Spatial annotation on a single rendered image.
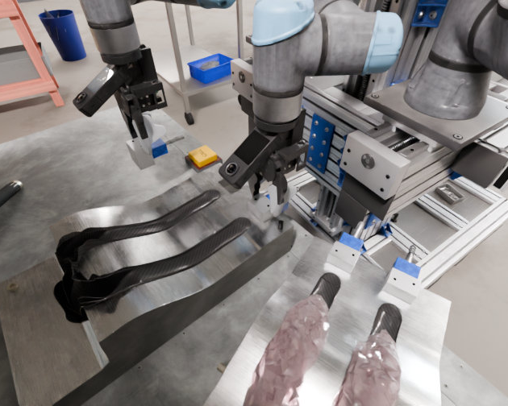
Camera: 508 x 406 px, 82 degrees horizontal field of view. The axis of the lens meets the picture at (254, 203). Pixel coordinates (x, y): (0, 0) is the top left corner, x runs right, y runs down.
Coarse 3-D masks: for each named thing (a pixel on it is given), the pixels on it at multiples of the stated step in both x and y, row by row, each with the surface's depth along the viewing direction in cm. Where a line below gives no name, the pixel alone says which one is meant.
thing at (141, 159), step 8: (176, 136) 72; (184, 136) 73; (128, 144) 66; (136, 144) 66; (152, 144) 68; (160, 144) 68; (168, 144) 71; (136, 152) 64; (144, 152) 66; (152, 152) 67; (160, 152) 69; (168, 152) 70; (136, 160) 66; (144, 160) 67; (152, 160) 68; (144, 168) 68
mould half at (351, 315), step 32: (320, 256) 57; (288, 288) 51; (352, 288) 52; (256, 320) 44; (352, 320) 48; (416, 320) 48; (256, 352) 42; (352, 352) 42; (416, 352) 45; (224, 384) 40; (320, 384) 39; (416, 384) 39
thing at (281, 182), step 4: (276, 172) 50; (280, 172) 50; (276, 176) 50; (280, 176) 49; (284, 176) 51; (276, 180) 51; (280, 180) 50; (284, 180) 50; (276, 184) 51; (280, 184) 50; (284, 184) 51; (280, 188) 51; (284, 188) 51; (280, 192) 51; (284, 192) 52; (280, 196) 52; (280, 200) 53; (280, 204) 54
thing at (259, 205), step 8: (296, 192) 65; (248, 200) 59; (256, 200) 59; (264, 200) 59; (248, 208) 61; (256, 208) 58; (264, 208) 58; (256, 216) 59; (264, 216) 58; (272, 216) 60
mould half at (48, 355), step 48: (192, 192) 65; (240, 192) 65; (144, 240) 54; (192, 240) 57; (240, 240) 56; (288, 240) 61; (0, 288) 52; (48, 288) 52; (144, 288) 45; (192, 288) 49; (48, 336) 46; (96, 336) 40; (144, 336) 46; (48, 384) 42; (96, 384) 44
